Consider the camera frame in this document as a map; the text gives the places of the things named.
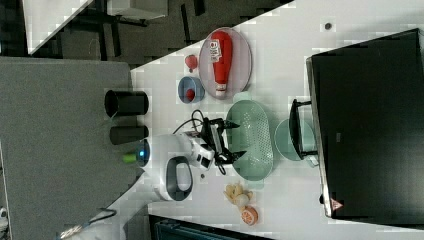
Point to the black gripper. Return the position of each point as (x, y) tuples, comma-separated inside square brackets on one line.
[(211, 133)]

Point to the green plastic strainer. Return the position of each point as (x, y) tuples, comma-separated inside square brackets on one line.
[(253, 136)]

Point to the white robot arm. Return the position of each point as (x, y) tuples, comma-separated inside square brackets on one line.
[(167, 162)]

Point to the green cup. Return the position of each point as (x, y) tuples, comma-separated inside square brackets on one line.
[(285, 147)]

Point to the yellow toy garlic bunch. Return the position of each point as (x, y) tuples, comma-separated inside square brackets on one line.
[(236, 195)]

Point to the red ball in bowl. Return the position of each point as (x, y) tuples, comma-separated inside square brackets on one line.
[(190, 95)]

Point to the blue bowl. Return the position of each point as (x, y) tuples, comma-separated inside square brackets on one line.
[(190, 82)]

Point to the orange slice toy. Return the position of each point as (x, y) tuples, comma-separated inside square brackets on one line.
[(249, 216)]

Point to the pink oval plate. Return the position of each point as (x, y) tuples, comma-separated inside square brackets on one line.
[(240, 69)]

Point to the red toy strawberry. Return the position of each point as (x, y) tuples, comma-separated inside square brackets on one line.
[(191, 62)]

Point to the red ketchup bottle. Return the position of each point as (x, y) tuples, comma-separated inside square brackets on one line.
[(221, 51)]

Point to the green toy pear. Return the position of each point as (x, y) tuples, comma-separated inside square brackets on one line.
[(129, 158)]

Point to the black cylinder holder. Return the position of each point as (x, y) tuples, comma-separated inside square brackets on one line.
[(125, 103)]

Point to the black toaster oven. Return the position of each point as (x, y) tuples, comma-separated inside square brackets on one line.
[(367, 102)]

